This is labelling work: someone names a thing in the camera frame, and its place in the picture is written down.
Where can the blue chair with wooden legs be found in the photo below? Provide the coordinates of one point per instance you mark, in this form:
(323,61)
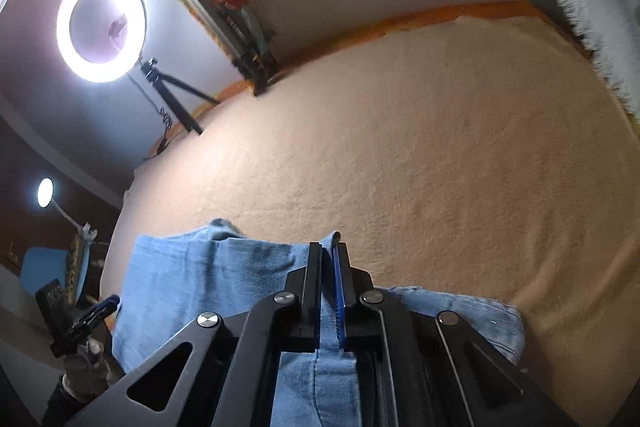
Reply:
(42,269)

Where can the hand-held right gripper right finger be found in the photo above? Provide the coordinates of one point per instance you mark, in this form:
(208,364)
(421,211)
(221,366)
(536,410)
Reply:
(341,292)

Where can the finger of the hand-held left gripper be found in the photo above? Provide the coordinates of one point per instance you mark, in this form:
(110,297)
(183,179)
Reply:
(106,303)
(87,323)

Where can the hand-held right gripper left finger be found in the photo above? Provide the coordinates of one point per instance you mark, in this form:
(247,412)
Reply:
(314,287)

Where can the folded metal rack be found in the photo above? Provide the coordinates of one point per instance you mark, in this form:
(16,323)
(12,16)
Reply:
(235,42)

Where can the white gooseneck clamp lamp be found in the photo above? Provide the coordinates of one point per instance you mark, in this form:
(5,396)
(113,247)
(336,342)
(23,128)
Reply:
(45,192)

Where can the beige blanket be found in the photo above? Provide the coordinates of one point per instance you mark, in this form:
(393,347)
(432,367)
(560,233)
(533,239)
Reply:
(425,157)

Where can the person's left forearm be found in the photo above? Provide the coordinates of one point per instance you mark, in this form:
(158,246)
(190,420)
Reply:
(65,402)

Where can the black tripod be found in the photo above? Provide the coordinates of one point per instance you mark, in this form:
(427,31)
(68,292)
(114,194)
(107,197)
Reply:
(167,92)

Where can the light blue denim pants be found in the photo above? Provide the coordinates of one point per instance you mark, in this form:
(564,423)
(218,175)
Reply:
(225,267)

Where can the leopard print cushion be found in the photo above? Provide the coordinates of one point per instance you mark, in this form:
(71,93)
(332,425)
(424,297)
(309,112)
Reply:
(75,267)

